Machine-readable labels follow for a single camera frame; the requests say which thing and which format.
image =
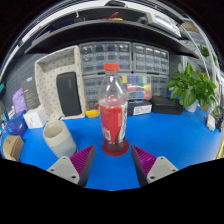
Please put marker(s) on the dark grey upright box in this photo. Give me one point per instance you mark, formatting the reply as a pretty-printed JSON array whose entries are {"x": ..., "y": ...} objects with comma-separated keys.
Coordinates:
[{"x": 30, "y": 93}]

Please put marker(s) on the flat black case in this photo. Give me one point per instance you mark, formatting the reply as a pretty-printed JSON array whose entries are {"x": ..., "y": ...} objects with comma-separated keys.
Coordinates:
[{"x": 166, "y": 106}]

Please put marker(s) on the grey small-parts drawer cabinet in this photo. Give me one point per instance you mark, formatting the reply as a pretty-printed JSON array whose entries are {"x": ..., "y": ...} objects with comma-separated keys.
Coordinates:
[{"x": 146, "y": 60}]

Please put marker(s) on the black box with white label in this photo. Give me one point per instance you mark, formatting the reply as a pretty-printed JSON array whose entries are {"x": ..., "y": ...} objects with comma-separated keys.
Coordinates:
[{"x": 140, "y": 108}]

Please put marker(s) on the black rounded case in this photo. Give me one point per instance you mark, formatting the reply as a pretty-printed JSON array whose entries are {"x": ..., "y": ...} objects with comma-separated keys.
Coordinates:
[{"x": 69, "y": 95}]

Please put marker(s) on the grey-white ceramic mug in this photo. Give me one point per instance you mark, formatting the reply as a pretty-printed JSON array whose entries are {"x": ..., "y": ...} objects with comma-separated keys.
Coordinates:
[{"x": 60, "y": 140}]

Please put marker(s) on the clear bottle with red label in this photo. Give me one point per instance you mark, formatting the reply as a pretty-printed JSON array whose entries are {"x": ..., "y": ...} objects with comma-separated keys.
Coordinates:
[{"x": 112, "y": 123}]

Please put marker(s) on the brown cardboard box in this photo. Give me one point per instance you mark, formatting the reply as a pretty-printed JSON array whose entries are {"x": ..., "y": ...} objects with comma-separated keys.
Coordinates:
[{"x": 12, "y": 148}]

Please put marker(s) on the green potted plant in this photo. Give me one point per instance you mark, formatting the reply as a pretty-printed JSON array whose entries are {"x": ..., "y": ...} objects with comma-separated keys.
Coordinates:
[{"x": 190, "y": 88}]

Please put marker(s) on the blue printed box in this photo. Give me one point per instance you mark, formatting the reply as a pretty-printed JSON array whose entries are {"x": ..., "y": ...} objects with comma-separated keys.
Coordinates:
[{"x": 16, "y": 125}]

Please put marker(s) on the white dotted tray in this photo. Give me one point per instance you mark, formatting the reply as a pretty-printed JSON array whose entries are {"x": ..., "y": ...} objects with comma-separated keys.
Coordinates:
[{"x": 46, "y": 86}]

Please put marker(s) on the black overhead shelf unit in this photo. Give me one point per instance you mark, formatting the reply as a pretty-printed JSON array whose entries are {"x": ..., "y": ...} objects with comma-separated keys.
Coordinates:
[{"x": 110, "y": 31}]

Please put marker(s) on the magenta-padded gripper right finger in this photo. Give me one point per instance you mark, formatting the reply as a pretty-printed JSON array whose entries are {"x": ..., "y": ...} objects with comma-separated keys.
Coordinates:
[{"x": 159, "y": 166}]

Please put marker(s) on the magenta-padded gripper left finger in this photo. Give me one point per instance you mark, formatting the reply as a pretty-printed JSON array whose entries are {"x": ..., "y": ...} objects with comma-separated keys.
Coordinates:
[{"x": 65, "y": 167}]

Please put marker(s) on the clear box with coloured parts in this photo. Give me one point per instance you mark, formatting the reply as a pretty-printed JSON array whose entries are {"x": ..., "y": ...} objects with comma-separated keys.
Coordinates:
[{"x": 138, "y": 87}]

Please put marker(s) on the purple plastic bag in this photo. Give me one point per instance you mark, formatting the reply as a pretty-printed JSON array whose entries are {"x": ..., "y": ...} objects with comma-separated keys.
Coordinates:
[{"x": 19, "y": 100}]

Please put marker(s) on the white carton box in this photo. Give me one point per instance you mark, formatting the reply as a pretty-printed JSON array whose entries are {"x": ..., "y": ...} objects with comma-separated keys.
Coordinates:
[{"x": 35, "y": 118}]

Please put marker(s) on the yellow multimeter with red leads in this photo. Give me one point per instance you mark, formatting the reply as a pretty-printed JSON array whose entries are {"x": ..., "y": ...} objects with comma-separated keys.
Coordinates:
[{"x": 91, "y": 113}]

